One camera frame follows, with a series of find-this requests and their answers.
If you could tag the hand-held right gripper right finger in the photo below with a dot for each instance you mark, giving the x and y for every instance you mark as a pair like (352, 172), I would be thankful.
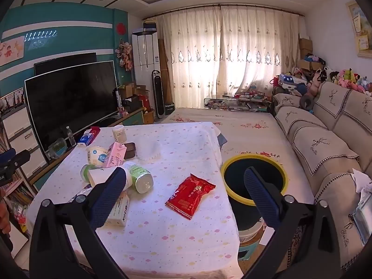
(260, 193)

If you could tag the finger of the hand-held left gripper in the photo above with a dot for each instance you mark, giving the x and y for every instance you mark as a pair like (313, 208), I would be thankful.
(19, 160)
(7, 155)

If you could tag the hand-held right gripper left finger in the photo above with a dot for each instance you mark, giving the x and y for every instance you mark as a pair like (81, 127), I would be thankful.
(109, 193)

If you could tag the white paper cup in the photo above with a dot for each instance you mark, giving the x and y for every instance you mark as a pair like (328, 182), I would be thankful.
(100, 177)

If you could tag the white medicine box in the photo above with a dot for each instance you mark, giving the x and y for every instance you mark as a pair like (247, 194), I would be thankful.
(120, 209)

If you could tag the black bin yellow rim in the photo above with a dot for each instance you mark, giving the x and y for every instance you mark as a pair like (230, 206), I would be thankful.
(232, 174)

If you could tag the white bottle green label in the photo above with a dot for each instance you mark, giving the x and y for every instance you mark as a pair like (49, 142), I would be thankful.
(139, 177)

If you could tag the pink milk carton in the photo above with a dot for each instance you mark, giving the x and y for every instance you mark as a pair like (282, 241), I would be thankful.
(114, 154)

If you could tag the white yogurt tub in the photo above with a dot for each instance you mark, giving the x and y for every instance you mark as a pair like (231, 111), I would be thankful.
(97, 154)

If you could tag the brown plastic tray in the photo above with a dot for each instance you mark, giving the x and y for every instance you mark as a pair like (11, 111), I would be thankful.
(130, 149)

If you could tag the white cup with print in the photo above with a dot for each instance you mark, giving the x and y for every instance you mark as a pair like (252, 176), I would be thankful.
(119, 133)

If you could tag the red snack packet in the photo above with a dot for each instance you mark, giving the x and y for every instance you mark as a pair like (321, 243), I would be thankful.
(189, 196)

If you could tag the person's left hand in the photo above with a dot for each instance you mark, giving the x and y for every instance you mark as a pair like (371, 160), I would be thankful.
(4, 218)

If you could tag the bookshelf with books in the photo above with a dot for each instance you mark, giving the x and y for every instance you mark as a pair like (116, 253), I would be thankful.
(17, 191)

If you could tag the white plastic drawer cabinet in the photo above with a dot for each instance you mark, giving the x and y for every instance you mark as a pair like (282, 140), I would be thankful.
(20, 139)

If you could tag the glass container green lid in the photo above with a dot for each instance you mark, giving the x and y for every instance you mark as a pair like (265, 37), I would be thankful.
(58, 149)

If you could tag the clear water bottle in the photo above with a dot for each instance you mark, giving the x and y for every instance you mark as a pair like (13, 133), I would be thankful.
(71, 138)

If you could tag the framed photo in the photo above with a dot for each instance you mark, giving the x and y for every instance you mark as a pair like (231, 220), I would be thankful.
(13, 97)

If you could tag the blue tissue pack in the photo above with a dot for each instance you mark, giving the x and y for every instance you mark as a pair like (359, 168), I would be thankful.
(85, 139)

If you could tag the teal plastic stool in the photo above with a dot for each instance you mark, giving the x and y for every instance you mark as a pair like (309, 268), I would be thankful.
(247, 251)

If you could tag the floral beige carpet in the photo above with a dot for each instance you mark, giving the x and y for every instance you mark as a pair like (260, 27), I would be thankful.
(247, 133)

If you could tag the red flat box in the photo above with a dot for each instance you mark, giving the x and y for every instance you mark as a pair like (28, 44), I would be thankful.
(95, 132)

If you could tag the white spotted tablecloth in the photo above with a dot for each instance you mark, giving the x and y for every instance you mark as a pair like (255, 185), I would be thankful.
(174, 157)

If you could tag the large black television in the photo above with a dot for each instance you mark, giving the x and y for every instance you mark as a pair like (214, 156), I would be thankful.
(72, 101)

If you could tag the beige sofa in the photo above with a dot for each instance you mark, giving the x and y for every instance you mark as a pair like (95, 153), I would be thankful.
(319, 139)

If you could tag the yellow basket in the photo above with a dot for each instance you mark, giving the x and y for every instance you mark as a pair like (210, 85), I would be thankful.
(148, 116)

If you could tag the glass coffee table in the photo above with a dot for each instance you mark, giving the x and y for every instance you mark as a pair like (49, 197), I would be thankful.
(235, 104)

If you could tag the tall black white box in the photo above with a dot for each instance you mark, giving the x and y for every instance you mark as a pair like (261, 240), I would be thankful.
(119, 98)

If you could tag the white crumpled paper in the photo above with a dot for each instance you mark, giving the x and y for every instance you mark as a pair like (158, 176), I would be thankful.
(360, 180)

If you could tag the black green box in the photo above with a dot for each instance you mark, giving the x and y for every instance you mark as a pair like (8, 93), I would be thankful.
(169, 109)

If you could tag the open cardboard box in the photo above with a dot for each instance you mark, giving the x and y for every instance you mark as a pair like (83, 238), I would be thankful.
(129, 90)

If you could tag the clear plastic bag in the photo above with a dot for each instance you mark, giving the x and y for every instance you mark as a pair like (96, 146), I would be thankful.
(364, 218)

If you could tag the black tower fan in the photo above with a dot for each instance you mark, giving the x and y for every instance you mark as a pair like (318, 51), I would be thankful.
(158, 93)

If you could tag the blue star patterned pillow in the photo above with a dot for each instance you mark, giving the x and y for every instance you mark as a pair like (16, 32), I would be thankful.
(287, 79)

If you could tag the white standing air conditioner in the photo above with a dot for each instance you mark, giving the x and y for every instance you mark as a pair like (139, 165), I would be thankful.
(145, 61)

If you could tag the hanging artificial flowers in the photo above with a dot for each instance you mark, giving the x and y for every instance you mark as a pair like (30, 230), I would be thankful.
(124, 55)

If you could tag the cream embroidered curtain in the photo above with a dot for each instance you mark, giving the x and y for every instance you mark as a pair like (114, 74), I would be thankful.
(261, 49)
(191, 58)

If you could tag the pile of plush toys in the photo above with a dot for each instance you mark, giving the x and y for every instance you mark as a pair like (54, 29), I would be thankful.
(348, 77)

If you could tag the flat boxes stack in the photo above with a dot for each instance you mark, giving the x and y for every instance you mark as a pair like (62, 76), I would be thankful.
(149, 26)

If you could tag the curtain rod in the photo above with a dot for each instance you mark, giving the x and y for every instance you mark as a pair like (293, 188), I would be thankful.
(220, 5)

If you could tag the cartoon wall poster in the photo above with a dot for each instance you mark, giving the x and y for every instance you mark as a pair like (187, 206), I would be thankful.
(11, 51)

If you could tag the red round wall decoration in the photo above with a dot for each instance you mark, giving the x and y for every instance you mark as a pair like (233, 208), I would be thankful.
(121, 28)

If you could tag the framed wall painting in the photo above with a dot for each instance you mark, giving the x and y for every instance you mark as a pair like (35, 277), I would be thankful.
(359, 29)

